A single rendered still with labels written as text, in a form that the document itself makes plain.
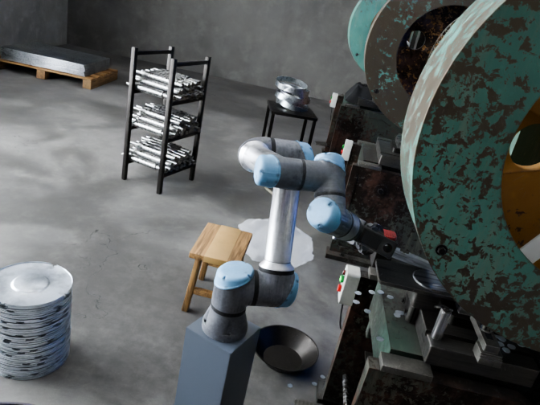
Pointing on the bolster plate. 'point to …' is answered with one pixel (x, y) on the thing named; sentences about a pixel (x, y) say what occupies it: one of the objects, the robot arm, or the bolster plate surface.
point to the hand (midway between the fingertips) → (382, 244)
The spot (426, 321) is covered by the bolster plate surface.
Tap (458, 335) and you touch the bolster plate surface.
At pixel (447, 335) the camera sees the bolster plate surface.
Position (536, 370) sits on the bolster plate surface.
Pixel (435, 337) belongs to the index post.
